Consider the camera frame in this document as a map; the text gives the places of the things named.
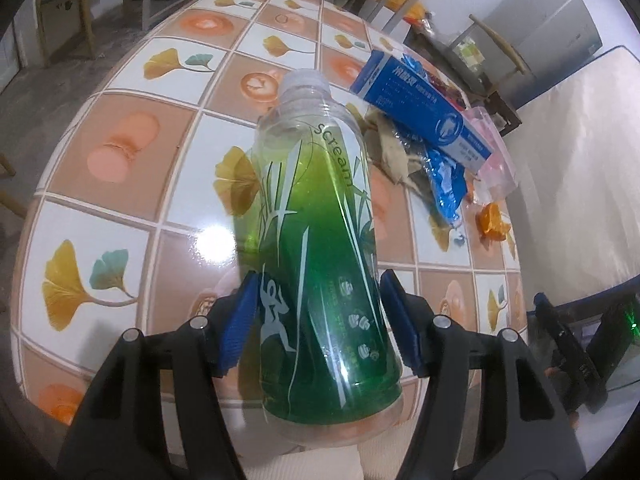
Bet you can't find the translucent pink plastic bag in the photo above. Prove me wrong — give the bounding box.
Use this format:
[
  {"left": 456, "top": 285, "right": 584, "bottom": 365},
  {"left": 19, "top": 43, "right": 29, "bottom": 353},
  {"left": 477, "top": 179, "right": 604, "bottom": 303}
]
[{"left": 462, "top": 105, "right": 518, "bottom": 206}]

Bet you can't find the grey refrigerator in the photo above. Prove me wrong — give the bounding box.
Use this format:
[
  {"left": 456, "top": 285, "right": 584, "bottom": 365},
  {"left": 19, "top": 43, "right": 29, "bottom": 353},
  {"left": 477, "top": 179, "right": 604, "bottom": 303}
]
[{"left": 492, "top": 0, "right": 603, "bottom": 106}]

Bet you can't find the green drink bottle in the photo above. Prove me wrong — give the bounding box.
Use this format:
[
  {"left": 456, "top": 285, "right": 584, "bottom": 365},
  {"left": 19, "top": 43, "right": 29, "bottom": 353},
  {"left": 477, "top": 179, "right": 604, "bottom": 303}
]
[{"left": 247, "top": 69, "right": 405, "bottom": 445}]

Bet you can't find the blue toothpaste box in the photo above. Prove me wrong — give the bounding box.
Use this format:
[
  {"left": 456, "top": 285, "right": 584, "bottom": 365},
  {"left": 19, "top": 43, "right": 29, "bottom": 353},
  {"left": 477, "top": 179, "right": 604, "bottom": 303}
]
[{"left": 348, "top": 50, "right": 496, "bottom": 173}]

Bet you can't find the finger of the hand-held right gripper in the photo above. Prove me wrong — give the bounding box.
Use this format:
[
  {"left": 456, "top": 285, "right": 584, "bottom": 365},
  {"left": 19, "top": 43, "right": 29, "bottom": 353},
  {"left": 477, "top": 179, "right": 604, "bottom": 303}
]
[{"left": 533, "top": 292, "right": 607, "bottom": 414}]

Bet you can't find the light wooden stool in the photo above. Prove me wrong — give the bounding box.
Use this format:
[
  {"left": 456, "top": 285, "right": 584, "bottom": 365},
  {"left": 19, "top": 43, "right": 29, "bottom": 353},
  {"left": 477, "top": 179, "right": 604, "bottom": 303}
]
[{"left": 37, "top": 0, "right": 136, "bottom": 61}]

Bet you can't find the brown paper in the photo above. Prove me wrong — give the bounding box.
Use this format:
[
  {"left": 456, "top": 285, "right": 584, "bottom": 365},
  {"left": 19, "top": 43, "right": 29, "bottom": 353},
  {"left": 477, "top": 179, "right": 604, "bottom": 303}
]
[{"left": 362, "top": 107, "right": 431, "bottom": 193}]

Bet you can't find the blue wrapper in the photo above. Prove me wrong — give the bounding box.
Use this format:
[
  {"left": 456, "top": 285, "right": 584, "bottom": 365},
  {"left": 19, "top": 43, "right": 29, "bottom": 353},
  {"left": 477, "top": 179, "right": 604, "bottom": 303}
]
[{"left": 422, "top": 142, "right": 468, "bottom": 228}]

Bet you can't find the white green carton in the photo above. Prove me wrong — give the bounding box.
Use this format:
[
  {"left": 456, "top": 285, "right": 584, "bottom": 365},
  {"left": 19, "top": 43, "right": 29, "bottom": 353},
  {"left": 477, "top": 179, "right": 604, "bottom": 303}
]
[{"left": 452, "top": 35, "right": 483, "bottom": 68}]

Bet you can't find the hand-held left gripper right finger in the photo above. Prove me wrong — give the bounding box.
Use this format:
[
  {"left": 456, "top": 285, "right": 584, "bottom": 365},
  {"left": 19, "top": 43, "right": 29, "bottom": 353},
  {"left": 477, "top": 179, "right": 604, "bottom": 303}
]
[{"left": 379, "top": 269, "right": 587, "bottom": 480}]

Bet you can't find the orange peel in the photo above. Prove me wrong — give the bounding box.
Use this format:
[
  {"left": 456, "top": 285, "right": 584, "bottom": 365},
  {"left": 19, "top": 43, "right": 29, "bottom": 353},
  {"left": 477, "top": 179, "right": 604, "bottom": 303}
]
[{"left": 475, "top": 201, "right": 512, "bottom": 241}]

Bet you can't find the tile pattern tablecloth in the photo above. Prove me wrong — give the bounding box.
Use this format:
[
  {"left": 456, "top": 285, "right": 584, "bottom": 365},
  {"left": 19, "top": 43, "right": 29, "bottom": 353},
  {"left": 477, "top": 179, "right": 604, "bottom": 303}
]
[{"left": 10, "top": 0, "right": 531, "bottom": 456}]

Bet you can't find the wooden chair with dark seat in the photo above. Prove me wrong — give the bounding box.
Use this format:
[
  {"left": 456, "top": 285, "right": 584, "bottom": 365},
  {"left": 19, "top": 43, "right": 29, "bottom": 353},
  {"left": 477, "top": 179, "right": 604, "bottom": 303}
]
[{"left": 447, "top": 12, "right": 531, "bottom": 126}]

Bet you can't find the yellow plastic bag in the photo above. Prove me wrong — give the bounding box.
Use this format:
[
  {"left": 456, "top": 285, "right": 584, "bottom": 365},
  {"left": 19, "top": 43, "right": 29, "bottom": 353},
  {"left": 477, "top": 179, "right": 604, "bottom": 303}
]
[{"left": 370, "top": 0, "right": 426, "bottom": 18}]

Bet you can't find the white mattress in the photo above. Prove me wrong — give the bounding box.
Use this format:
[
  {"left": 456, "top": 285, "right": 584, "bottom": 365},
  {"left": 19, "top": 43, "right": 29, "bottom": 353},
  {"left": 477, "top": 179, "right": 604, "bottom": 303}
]
[{"left": 500, "top": 44, "right": 640, "bottom": 311}]

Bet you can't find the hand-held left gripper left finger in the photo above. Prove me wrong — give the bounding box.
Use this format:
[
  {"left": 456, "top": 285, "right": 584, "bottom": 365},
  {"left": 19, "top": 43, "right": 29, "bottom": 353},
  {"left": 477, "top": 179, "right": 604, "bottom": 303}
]
[{"left": 56, "top": 270, "right": 262, "bottom": 480}]

